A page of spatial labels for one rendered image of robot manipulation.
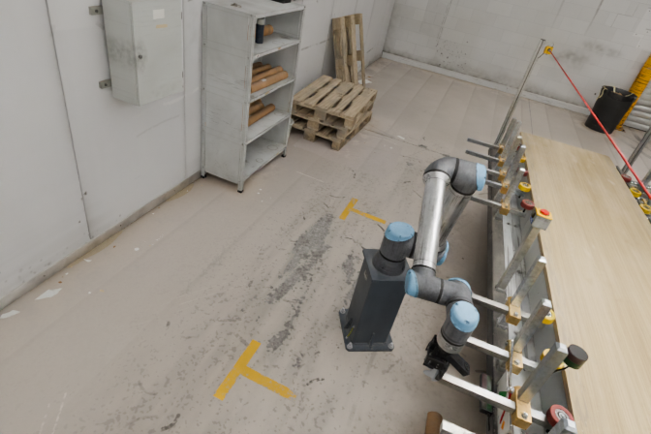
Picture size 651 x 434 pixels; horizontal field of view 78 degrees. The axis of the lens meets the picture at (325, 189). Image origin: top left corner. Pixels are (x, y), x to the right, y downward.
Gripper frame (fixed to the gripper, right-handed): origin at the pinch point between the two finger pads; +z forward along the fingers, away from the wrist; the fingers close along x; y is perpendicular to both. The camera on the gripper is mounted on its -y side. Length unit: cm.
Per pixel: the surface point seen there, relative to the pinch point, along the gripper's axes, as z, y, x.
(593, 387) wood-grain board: -8, -56, -19
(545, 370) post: -23.5, -29.6, -2.5
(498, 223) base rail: 12, -30, -148
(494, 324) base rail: 12, -27, -54
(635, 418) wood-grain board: -9, -69, -12
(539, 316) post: -23.7, -29.6, -27.5
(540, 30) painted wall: -44, -93, -797
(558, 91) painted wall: 52, -173, -793
